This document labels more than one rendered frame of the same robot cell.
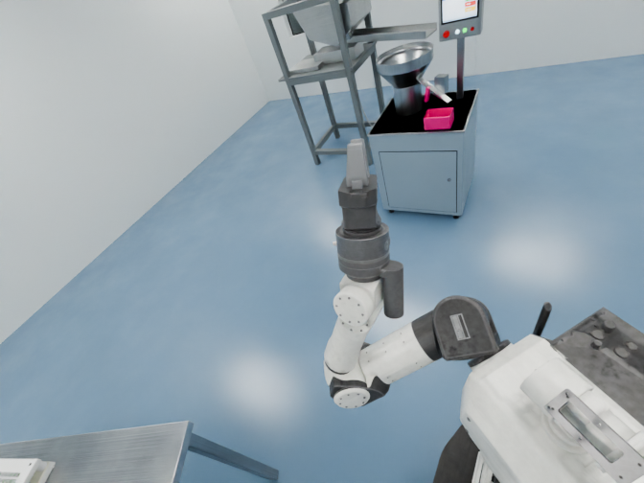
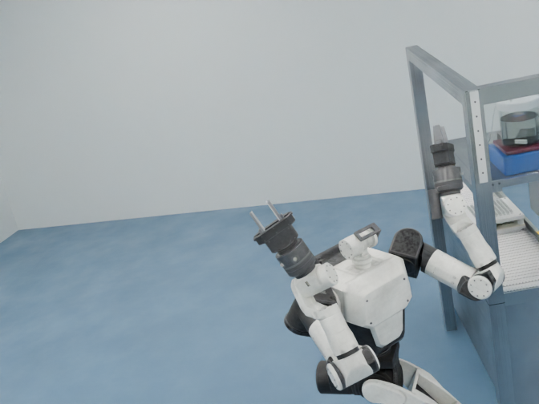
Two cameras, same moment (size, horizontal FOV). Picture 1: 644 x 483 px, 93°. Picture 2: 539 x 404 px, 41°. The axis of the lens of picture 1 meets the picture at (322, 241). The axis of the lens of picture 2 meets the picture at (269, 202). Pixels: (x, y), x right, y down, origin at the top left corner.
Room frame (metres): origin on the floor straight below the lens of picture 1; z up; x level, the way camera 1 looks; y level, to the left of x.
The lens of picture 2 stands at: (1.13, 1.56, 2.21)
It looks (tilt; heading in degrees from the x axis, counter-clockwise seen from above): 19 degrees down; 246
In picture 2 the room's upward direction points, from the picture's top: 12 degrees counter-clockwise
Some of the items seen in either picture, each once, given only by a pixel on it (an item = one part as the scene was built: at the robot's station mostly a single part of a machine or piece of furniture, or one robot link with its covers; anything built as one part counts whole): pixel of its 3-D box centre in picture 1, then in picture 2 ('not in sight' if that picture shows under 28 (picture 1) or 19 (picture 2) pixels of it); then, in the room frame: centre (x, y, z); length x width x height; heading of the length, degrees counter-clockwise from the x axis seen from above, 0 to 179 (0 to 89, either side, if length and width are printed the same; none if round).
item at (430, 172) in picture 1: (425, 158); not in sight; (1.93, -1.00, 0.38); 0.63 x 0.57 x 0.76; 47
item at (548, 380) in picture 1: (574, 411); (358, 246); (0.06, -0.21, 1.29); 0.10 x 0.07 x 0.09; 8
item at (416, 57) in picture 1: (416, 81); not in sight; (2.00, -1.01, 0.95); 0.49 x 0.36 x 0.38; 47
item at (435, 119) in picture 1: (438, 119); not in sight; (1.69, -0.98, 0.80); 0.16 x 0.12 x 0.09; 47
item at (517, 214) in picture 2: not in sight; (489, 212); (-1.04, -0.83, 0.86); 0.25 x 0.24 x 0.02; 152
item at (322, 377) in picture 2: not in sight; (358, 369); (0.11, -0.28, 0.82); 0.28 x 0.13 x 0.18; 133
